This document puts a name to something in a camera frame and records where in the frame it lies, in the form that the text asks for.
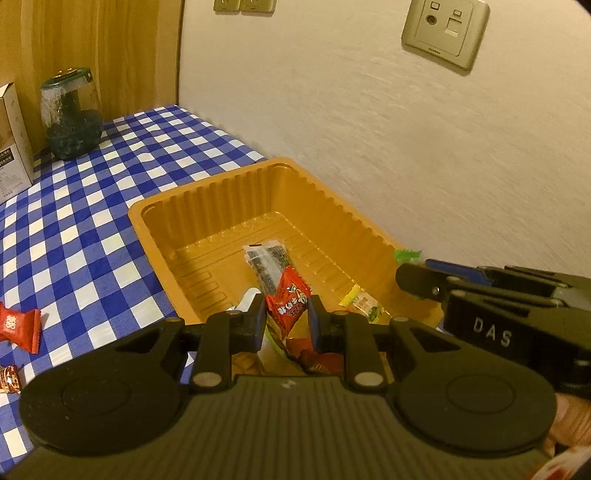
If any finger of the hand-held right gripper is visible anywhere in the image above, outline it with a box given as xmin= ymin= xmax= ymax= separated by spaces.
xmin=394 ymin=262 xmax=458 ymax=304
xmin=425 ymin=258 xmax=574 ymax=300

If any clear packet of dark sticks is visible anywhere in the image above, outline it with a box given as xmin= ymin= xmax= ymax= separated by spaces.
xmin=242 ymin=240 xmax=290 ymax=296

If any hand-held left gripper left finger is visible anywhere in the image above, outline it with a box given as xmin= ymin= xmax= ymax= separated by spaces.
xmin=113 ymin=295 xmax=269 ymax=394

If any yellow snack packet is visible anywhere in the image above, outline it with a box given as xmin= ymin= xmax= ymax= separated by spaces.
xmin=338 ymin=285 xmax=384 ymax=323

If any red printed snack packet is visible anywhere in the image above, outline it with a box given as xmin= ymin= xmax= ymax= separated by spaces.
xmin=265 ymin=266 xmax=313 ymax=334

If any person's right hand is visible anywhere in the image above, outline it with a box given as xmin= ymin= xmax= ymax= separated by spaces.
xmin=544 ymin=393 xmax=591 ymax=459

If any green-edged dark snack packet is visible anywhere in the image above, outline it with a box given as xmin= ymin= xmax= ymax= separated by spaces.
xmin=264 ymin=323 xmax=291 ymax=361

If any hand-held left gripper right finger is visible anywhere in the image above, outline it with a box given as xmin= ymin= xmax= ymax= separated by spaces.
xmin=307 ymin=295 xmax=469 ymax=393

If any blue white checkered tablecloth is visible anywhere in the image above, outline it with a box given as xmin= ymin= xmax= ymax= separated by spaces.
xmin=0 ymin=105 xmax=269 ymax=480

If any dark green glass jar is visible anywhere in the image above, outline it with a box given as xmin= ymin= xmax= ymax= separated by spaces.
xmin=40 ymin=68 xmax=103 ymax=160

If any orange plastic tray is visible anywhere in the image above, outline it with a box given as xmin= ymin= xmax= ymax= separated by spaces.
xmin=128 ymin=157 xmax=446 ymax=374

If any red gold foil candy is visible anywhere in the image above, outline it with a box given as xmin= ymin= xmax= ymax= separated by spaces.
xmin=0 ymin=364 xmax=24 ymax=396

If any white snack wrapper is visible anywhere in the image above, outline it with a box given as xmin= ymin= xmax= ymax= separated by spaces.
xmin=233 ymin=288 xmax=262 ymax=315

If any red square candy packet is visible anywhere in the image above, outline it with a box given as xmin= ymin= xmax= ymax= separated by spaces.
xmin=0 ymin=305 xmax=43 ymax=355

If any orange-red snack packet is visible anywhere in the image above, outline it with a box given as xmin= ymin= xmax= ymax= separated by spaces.
xmin=286 ymin=338 xmax=345 ymax=376

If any white printed cardboard box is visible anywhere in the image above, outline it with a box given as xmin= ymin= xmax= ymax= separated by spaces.
xmin=0 ymin=83 xmax=35 ymax=202

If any red white object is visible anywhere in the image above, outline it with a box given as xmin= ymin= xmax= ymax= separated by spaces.
xmin=531 ymin=445 xmax=591 ymax=480

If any beige data outlet plate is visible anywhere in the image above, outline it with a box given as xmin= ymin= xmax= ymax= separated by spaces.
xmin=401 ymin=0 xmax=490 ymax=71

